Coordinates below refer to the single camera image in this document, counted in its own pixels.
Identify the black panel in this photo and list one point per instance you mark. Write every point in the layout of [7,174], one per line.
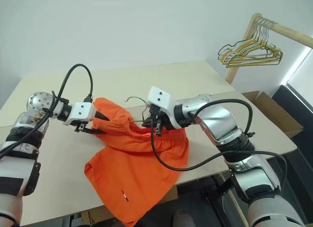
[293,102]

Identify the dark rounded shape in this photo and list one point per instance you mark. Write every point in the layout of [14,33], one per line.
[183,218]

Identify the black table frame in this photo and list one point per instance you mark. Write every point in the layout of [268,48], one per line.
[215,185]

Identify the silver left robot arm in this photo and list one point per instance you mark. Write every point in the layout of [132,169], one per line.
[22,143]

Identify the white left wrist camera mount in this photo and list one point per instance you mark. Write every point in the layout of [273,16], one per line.
[82,112]

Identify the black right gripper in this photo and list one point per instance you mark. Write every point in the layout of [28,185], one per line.
[159,119]

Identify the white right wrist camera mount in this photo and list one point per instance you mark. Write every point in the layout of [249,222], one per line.
[160,98]

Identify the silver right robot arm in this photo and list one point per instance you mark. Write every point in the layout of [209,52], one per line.
[225,124]

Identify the wooden clothes rack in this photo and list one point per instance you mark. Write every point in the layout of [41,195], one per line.
[288,31]

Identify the brown cardboard box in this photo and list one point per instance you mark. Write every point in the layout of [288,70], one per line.
[276,112]

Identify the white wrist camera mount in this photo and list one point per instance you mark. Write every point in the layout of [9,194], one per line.
[160,98]
[82,112]

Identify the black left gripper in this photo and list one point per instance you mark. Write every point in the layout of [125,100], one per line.
[80,128]

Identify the orange shorts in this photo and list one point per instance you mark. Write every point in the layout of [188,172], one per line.
[127,168]

